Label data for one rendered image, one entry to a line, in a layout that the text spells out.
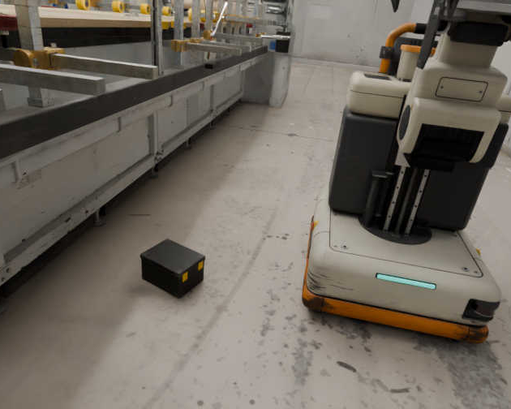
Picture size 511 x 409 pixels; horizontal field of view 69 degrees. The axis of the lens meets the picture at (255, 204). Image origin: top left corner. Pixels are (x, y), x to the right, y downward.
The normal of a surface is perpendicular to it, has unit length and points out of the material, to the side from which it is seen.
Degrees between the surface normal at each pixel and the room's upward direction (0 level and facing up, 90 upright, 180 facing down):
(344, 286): 90
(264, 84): 90
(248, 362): 0
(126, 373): 0
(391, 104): 90
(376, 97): 90
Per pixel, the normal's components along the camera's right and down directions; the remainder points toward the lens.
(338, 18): -0.18, 0.42
